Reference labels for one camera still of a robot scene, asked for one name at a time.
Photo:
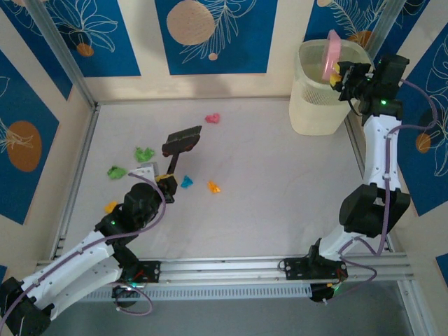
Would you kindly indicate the pink plastic dustpan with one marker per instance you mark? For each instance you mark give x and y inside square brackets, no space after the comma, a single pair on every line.
[330,59]

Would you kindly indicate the small blue paper scrap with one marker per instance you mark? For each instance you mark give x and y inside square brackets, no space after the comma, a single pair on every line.
[187,182]

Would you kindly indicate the green paper scrap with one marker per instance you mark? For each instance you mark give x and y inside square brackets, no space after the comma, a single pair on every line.
[116,172]
[144,154]

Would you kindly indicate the dark brown hand brush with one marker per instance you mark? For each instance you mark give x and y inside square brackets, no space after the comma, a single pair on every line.
[182,138]

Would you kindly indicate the orange paper scrap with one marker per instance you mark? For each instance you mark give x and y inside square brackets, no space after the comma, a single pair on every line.
[213,187]

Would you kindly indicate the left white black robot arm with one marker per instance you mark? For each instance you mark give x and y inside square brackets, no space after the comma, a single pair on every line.
[70,276]

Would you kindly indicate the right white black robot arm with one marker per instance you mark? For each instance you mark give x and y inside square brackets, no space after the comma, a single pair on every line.
[378,157]

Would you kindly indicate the yellow crumpled paper scrap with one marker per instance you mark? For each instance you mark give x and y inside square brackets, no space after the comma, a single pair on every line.
[111,207]

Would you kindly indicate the translucent trash bin with liner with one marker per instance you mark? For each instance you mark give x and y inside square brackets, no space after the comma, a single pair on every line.
[315,112]

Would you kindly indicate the pink crumpled paper scrap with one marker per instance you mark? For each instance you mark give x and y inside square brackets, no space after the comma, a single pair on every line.
[213,118]

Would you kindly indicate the aluminium frame bar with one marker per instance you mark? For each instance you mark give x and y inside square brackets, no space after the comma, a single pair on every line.
[392,17]
[74,182]
[411,308]
[356,147]
[63,52]

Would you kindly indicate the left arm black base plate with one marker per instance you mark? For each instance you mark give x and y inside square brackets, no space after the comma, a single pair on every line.
[150,271]

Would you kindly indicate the long aluminium mounting rail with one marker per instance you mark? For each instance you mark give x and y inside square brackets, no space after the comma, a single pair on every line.
[227,267]

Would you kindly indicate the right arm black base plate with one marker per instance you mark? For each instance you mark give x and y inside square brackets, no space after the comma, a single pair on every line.
[295,269]

